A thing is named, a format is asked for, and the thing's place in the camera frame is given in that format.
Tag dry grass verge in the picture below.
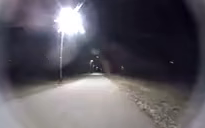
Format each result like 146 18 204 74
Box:
104 73 195 128
9 74 91 100

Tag grey paved path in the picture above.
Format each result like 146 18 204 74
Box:
9 72 158 128

